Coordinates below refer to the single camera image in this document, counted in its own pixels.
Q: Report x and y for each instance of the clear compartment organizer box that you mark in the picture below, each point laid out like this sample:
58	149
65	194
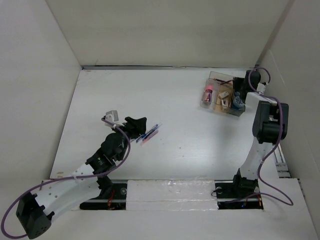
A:
215	104

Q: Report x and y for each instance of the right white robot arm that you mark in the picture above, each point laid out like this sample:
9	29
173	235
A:
270	126

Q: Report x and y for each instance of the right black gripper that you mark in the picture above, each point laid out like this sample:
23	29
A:
236	82

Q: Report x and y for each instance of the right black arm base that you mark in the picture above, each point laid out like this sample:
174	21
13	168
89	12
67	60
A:
229	198

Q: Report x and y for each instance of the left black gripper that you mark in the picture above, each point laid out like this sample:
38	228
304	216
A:
134	127

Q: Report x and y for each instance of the pink barrel pen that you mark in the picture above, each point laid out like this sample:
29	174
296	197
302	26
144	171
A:
149	137

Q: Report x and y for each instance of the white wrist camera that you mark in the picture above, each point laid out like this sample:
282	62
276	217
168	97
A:
112	116
261	87

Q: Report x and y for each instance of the pink capped glue bottle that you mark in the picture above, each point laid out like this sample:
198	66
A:
208	94

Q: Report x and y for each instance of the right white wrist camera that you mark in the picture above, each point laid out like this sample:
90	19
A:
261	87

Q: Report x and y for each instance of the blue patterned tape roll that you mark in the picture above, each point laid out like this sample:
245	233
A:
237	103

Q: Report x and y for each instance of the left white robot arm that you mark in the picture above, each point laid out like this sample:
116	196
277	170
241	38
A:
37	211

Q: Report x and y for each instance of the blue pen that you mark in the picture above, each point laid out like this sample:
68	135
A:
144	136

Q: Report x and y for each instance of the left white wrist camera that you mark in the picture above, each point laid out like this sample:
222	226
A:
112	116

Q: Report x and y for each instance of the orange red pen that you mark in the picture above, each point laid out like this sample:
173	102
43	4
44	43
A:
219	80

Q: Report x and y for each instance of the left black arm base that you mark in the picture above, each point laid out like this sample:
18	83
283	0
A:
115	200

